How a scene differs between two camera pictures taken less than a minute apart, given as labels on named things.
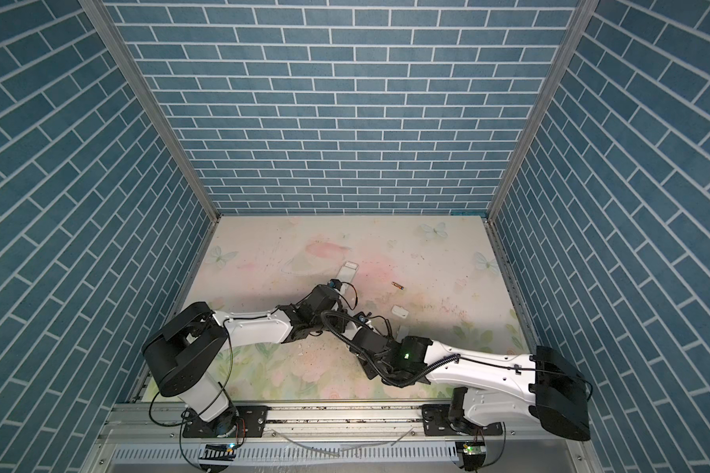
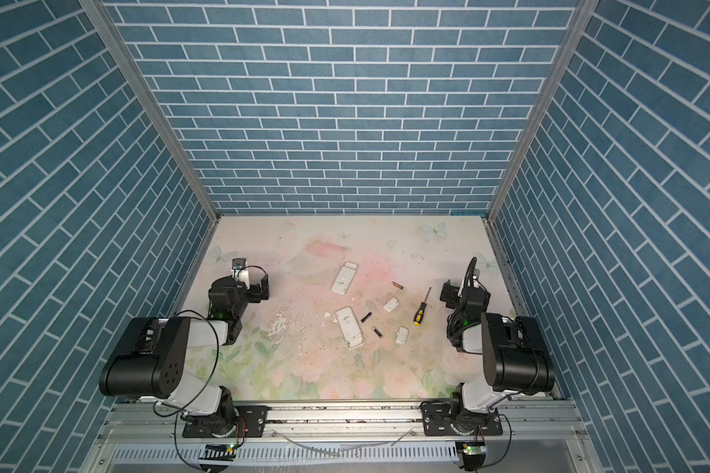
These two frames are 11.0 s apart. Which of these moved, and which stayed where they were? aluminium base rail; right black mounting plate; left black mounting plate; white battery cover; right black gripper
Moved: white battery cover; right black gripper
Stayed: aluminium base rail; left black mounting plate; right black mounting plate
